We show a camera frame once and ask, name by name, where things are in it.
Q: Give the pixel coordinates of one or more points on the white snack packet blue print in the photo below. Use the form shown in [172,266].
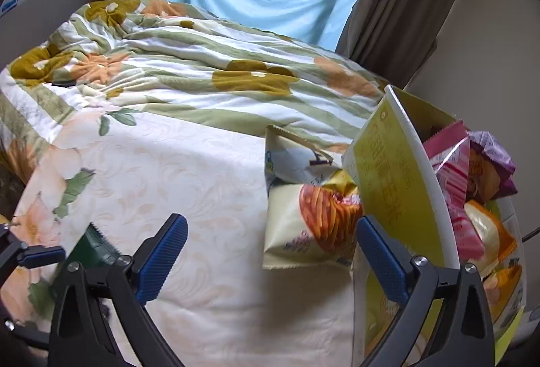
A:
[291,160]

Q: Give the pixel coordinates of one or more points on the purple snack packet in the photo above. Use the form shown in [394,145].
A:
[493,164]

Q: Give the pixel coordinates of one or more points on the white floral tablecloth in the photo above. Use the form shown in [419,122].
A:
[190,190]

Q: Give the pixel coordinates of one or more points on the orange white snack packet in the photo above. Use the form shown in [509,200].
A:
[487,228]

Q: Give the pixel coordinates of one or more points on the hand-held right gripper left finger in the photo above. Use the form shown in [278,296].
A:
[162,257]

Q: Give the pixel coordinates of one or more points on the pink striped snack packet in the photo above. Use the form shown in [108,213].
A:
[451,169]

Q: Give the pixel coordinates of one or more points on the green snack packet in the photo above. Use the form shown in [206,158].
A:
[90,251]

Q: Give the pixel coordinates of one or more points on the orange yellow snack packet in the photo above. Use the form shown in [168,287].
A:
[506,287]

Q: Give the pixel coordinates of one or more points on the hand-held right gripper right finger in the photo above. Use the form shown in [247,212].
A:
[384,261]

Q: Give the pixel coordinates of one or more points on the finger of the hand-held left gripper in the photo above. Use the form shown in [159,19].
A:
[29,338]
[42,256]

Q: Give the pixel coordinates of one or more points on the floral striped blanket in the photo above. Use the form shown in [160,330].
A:
[190,67]

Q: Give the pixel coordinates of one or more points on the cream snack packet orange print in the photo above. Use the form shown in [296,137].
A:
[287,232]

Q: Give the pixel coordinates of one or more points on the light pink snack packet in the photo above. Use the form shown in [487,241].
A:
[464,232]

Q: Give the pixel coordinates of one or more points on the white furniture panel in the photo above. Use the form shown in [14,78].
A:
[55,0]

